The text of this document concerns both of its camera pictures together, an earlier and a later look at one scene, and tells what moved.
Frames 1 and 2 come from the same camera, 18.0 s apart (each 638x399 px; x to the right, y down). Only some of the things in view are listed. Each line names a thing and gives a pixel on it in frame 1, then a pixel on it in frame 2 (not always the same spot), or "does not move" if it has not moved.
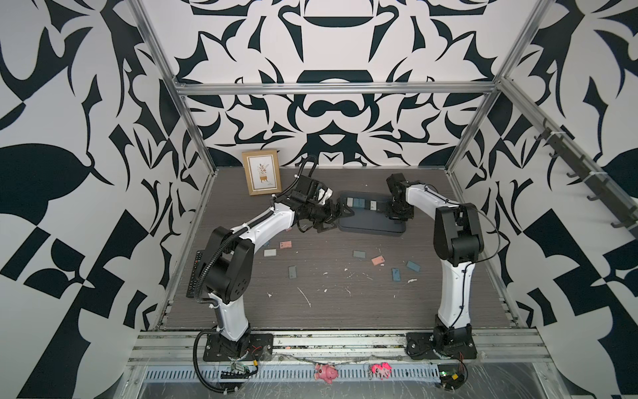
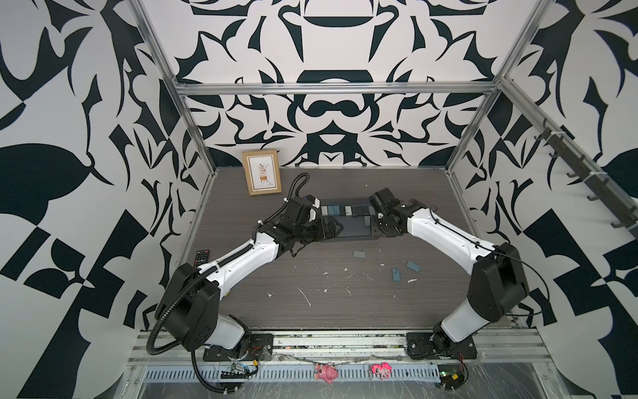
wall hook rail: (590, 178) does not move
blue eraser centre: (396, 274) does not move
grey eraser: (414, 266) does not move
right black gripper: (409, 214) → (389, 234)
